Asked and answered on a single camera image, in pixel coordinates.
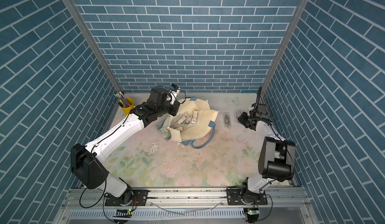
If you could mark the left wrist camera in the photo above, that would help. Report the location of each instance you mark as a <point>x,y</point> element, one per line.
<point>173,92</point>

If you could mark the clear compass set case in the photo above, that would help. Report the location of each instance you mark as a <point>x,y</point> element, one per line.
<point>227,120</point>

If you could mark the clear compass case gold label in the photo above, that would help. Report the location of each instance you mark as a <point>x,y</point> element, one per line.
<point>194,116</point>

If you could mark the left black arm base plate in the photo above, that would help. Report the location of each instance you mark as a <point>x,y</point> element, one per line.
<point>130,198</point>

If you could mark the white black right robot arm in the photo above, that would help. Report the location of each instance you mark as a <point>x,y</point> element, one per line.
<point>276,161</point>

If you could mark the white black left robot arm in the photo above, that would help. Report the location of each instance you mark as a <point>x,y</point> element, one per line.
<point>87,160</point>

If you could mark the clear compass case blue insert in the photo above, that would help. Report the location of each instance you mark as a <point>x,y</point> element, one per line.
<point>238,114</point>

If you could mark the cream canvas tote bag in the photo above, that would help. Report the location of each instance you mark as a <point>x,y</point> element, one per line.
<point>193,125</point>

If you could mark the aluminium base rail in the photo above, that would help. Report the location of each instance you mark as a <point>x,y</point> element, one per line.
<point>278,205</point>

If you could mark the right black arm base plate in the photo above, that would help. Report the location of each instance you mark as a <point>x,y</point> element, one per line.
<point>246,196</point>

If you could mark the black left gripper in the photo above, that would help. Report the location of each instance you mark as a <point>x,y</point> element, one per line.
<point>175,106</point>

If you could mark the coloured pencils bundle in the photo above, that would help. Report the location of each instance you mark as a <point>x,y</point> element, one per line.
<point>123,102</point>

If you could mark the yellow pencil cup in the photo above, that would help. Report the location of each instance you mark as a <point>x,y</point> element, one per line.
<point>127,110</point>

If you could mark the clear compass case front left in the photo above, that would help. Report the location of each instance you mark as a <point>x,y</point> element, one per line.
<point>181,119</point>

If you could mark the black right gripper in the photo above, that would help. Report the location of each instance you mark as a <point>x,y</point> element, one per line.
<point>242,119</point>

